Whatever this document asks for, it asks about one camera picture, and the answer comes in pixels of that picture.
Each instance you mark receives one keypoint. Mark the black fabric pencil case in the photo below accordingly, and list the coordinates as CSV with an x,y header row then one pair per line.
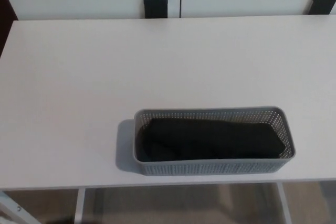
x,y
210,140

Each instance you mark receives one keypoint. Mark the grey perforated plastic basket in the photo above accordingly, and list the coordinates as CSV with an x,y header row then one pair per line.
x,y
210,169

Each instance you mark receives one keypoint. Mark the white table leg frame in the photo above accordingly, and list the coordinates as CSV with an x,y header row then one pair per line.
x,y
285,208
79,208

